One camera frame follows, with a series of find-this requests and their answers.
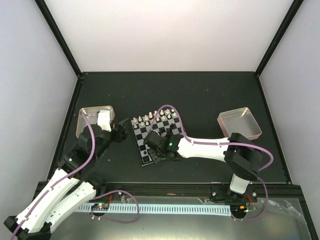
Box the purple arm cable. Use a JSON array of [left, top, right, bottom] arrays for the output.
[[148, 104, 275, 222], [9, 112, 140, 240]]

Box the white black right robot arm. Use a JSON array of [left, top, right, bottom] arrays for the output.
[[143, 130, 263, 203]]

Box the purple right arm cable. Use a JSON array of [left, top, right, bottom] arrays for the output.
[[148, 104, 275, 222]]

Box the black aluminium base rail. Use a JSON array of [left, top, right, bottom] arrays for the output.
[[96, 182, 303, 200]]

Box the black frame post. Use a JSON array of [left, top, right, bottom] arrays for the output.
[[34, 0, 82, 77], [255, 0, 304, 77]]

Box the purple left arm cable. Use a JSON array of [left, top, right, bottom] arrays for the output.
[[9, 112, 140, 240]]

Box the pink rimmed metal tin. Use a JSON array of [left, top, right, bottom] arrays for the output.
[[217, 107, 262, 140]]

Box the black white chessboard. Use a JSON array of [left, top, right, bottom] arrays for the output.
[[131, 108, 182, 167]]

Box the white slotted cable duct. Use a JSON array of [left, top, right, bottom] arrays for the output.
[[75, 203, 232, 217]]

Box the left black frame post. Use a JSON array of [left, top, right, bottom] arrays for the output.
[[34, 0, 82, 77]]

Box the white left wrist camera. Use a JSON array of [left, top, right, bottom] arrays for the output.
[[97, 109, 113, 132]]

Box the right black frame post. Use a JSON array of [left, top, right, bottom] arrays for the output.
[[255, 0, 304, 77]]

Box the gold rimmed metal tin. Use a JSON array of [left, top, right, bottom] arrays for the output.
[[75, 105, 115, 138]]

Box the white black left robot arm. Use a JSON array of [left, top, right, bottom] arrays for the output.
[[4, 118, 129, 240]]

